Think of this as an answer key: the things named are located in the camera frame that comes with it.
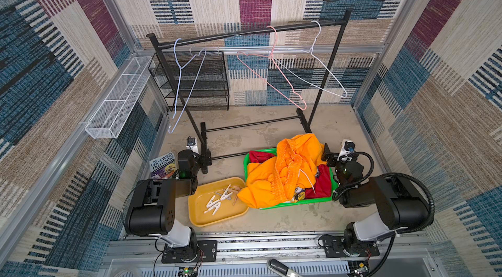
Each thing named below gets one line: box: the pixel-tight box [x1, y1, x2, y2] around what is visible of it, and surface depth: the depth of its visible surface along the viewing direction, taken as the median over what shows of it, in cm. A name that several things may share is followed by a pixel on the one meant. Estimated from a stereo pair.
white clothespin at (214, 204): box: [203, 198, 225, 215], surface depth 85 cm
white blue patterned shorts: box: [283, 186, 306, 204], surface depth 79 cm
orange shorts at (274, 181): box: [237, 133, 327, 209], surface depth 81 cm
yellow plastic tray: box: [187, 177, 250, 227], surface depth 85 cm
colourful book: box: [149, 151, 176, 179], surface depth 96 cm
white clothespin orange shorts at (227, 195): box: [219, 183, 233, 201], surface depth 87 cm
